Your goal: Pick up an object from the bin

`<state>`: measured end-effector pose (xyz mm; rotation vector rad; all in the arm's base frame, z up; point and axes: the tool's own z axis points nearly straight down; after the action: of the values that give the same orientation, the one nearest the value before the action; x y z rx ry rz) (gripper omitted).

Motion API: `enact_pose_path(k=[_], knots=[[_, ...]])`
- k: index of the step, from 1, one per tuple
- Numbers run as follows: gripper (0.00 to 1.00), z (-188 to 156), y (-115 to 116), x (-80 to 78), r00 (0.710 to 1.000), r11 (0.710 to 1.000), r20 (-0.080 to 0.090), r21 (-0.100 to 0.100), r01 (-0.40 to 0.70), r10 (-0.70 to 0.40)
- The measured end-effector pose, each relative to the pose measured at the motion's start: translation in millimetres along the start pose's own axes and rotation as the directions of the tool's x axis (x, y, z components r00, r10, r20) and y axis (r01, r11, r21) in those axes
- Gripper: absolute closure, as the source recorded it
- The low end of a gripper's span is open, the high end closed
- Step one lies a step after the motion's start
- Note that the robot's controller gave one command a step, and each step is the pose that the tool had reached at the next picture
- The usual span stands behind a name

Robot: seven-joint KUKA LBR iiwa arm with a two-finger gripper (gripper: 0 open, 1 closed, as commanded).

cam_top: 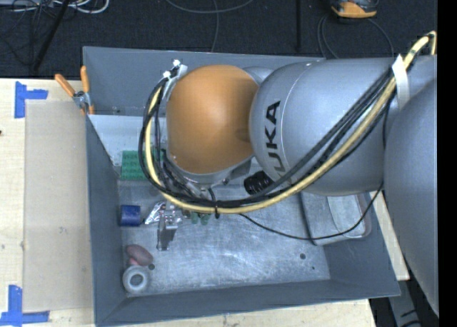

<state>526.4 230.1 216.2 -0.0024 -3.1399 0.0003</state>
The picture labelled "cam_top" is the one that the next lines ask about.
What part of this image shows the blue cylinder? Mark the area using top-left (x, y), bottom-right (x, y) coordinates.
top-left (119, 204), bottom-right (142, 228)

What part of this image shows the clear tape ring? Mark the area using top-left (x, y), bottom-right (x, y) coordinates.
top-left (121, 264), bottom-right (151, 294)

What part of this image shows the green studded flat block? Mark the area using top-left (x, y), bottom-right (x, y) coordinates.
top-left (120, 150), bottom-right (166, 181)

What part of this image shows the grey metal tray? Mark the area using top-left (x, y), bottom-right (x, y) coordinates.
top-left (298, 191), bottom-right (373, 247)

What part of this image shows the red-brown oval toy food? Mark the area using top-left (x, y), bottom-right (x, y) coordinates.
top-left (125, 243), bottom-right (155, 267)

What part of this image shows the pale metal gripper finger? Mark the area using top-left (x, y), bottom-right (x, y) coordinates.
top-left (156, 210), bottom-right (184, 252)
top-left (144, 202), bottom-right (166, 226)

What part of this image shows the grey metal bin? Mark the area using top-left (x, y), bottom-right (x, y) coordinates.
top-left (81, 46), bottom-right (402, 327)

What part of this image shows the brown cardboard board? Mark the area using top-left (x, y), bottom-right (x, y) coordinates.
top-left (21, 99), bottom-right (95, 313)

